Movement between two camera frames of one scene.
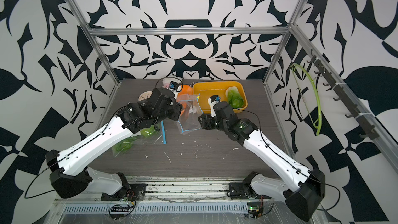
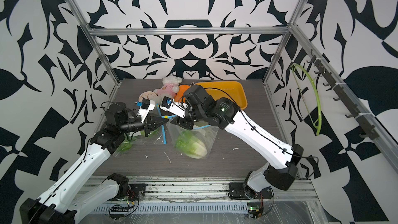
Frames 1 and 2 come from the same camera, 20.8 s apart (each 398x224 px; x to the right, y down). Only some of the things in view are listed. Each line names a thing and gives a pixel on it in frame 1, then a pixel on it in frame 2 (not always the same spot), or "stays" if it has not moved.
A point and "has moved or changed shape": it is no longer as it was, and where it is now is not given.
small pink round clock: (144, 95) stays
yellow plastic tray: (207, 89) stays
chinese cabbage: (234, 98) -> (190, 145)
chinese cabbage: (147, 131) stays
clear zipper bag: (192, 111) has moved or changed shape
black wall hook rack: (342, 94) stays
